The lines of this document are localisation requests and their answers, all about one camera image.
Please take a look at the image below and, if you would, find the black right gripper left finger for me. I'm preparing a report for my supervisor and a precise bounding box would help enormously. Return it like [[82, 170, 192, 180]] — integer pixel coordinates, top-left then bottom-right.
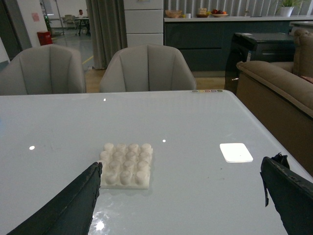
[[9, 162, 102, 235]]

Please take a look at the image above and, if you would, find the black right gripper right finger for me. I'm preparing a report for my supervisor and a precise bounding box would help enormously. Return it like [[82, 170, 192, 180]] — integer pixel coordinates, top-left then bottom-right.
[[260, 153, 313, 235]]

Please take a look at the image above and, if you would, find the white studded base plate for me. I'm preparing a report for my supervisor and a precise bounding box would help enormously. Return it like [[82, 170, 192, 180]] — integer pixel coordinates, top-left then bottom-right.
[[99, 143, 153, 189]]

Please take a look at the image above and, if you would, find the brown sofa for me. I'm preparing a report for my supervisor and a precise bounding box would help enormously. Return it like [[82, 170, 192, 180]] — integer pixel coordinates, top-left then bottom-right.
[[236, 28, 313, 174]]

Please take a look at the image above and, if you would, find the coloured dot sticker strip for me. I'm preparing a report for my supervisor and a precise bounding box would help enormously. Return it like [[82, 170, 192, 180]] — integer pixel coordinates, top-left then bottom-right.
[[192, 90, 223, 93]]

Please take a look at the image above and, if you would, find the grey armchair left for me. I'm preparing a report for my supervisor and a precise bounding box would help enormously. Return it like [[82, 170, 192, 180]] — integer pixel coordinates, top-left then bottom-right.
[[0, 44, 86, 95]]

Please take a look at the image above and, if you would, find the grey armchair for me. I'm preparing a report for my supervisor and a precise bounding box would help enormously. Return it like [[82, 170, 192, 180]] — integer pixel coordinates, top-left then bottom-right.
[[99, 44, 196, 93], [0, 44, 86, 95]]

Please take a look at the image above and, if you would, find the black cabinet box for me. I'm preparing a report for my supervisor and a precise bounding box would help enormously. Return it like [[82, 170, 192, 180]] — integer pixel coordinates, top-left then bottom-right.
[[224, 32, 295, 94]]

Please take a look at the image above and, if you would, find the grey armchair right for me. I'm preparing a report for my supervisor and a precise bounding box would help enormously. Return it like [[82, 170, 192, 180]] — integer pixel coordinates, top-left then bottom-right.
[[99, 44, 196, 93]]

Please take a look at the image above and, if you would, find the dark kitchen counter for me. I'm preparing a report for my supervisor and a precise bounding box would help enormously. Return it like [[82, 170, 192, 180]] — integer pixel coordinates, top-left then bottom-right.
[[164, 16, 313, 71]]

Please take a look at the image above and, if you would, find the red box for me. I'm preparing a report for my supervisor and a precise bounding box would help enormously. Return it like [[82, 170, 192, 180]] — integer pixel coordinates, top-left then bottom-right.
[[37, 31, 53, 46]]

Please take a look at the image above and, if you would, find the white potted plant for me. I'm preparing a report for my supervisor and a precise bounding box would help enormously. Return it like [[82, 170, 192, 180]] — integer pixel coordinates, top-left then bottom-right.
[[275, 0, 303, 17]]

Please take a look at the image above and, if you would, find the fruit plate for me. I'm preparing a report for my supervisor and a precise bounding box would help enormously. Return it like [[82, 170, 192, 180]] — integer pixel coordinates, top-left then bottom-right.
[[211, 9, 228, 17]]

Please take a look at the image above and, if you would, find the grey curtain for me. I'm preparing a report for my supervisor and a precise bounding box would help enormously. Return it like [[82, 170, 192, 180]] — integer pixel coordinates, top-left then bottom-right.
[[86, 0, 127, 69]]

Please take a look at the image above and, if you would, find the seated person in white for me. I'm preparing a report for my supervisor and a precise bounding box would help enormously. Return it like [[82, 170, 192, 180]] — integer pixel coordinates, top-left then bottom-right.
[[77, 9, 84, 18]]

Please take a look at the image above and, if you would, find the bread bowl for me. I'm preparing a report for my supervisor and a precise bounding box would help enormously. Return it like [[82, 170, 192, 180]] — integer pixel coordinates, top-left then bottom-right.
[[196, 8, 210, 18]]

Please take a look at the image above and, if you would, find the white drawer cabinet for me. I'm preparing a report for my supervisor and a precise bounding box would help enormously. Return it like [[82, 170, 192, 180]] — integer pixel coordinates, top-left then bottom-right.
[[124, 0, 164, 47]]

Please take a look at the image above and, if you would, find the wicker basket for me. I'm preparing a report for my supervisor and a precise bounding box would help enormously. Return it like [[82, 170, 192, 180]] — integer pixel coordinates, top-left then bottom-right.
[[165, 10, 182, 18]]

